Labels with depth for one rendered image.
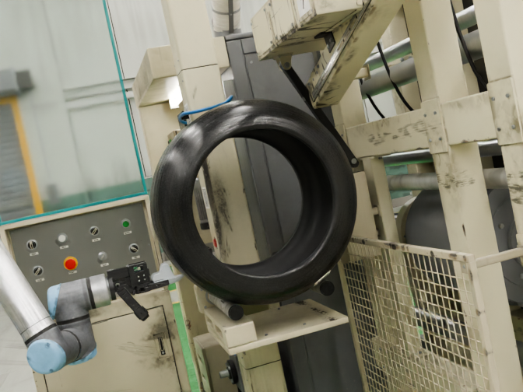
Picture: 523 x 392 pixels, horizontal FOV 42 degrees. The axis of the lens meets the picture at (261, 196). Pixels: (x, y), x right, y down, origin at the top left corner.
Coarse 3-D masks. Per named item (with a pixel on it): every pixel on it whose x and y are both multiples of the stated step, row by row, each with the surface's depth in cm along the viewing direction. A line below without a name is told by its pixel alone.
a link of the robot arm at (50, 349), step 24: (0, 240) 177; (0, 264) 173; (0, 288) 172; (24, 288) 174; (24, 312) 171; (24, 336) 172; (48, 336) 171; (72, 336) 179; (48, 360) 169; (72, 360) 178
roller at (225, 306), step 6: (210, 300) 220; (216, 300) 208; (222, 300) 203; (222, 306) 199; (228, 306) 193; (234, 306) 191; (240, 306) 191; (228, 312) 191; (234, 312) 191; (240, 312) 191; (234, 318) 191; (240, 318) 191
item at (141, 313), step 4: (124, 288) 190; (120, 292) 189; (124, 292) 190; (128, 292) 191; (120, 296) 189; (124, 296) 190; (128, 296) 190; (132, 296) 194; (124, 300) 190; (128, 300) 190; (132, 300) 190; (128, 304) 190; (132, 304) 190; (136, 304) 190; (132, 308) 190; (136, 308) 191; (140, 308) 191; (144, 308) 192; (136, 312) 191; (140, 312) 191; (144, 312) 191; (148, 312) 193; (136, 316) 192; (140, 316) 191; (144, 316) 191; (148, 316) 192; (144, 320) 192
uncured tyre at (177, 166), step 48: (192, 144) 184; (288, 144) 220; (336, 144) 197; (192, 192) 183; (336, 192) 194; (192, 240) 184; (288, 240) 223; (336, 240) 194; (240, 288) 187; (288, 288) 191
